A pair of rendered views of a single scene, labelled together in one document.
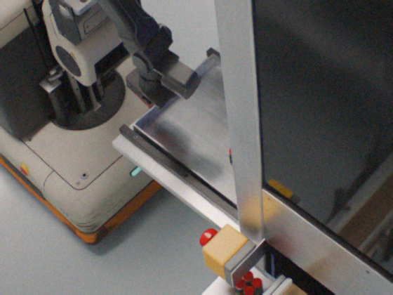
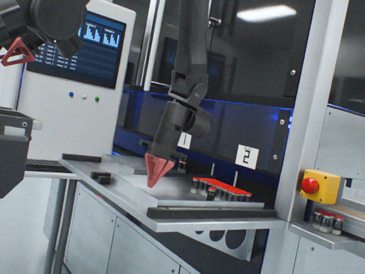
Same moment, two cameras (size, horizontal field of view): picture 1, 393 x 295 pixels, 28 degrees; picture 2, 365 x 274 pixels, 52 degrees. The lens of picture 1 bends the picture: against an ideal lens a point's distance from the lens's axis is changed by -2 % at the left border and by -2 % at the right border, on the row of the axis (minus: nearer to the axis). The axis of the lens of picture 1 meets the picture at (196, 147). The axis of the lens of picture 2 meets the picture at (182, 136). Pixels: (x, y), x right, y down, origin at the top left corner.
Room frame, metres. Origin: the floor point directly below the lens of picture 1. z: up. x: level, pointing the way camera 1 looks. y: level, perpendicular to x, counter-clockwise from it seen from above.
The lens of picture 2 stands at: (0.99, 0.93, 1.10)
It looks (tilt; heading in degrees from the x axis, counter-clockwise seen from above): 3 degrees down; 273
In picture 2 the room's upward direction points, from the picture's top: 11 degrees clockwise
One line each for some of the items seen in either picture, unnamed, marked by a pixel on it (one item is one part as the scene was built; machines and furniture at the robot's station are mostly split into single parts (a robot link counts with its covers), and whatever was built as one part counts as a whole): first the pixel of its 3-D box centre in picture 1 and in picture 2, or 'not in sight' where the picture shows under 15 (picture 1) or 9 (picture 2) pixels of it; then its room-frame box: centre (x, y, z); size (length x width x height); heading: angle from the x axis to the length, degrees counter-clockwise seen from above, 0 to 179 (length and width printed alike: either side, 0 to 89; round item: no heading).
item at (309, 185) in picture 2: (211, 240); (310, 185); (0.70, 0.00, 0.99); 0.04 x 0.04 x 0.04; 38
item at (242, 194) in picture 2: not in sight; (222, 192); (0.90, -0.16, 0.90); 0.18 x 0.02 x 0.05; 128
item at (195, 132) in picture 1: (229, 132); (186, 193); (1.00, -0.08, 0.90); 0.34 x 0.26 x 0.04; 38
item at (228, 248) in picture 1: (229, 254); (321, 186); (0.67, -0.03, 0.99); 0.08 x 0.07 x 0.07; 38
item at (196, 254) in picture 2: not in sight; (115, 180); (1.38, -0.88, 0.73); 1.98 x 0.01 x 0.25; 128
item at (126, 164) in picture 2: not in sight; (158, 169); (1.13, -0.41, 0.90); 0.34 x 0.26 x 0.04; 38
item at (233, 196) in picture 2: not in sight; (216, 192); (0.92, -0.15, 0.90); 0.18 x 0.02 x 0.05; 128
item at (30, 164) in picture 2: not in sight; (65, 166); (1.51, -0.53, 0.82); 0.40 x 0.14 x 0.02; 40
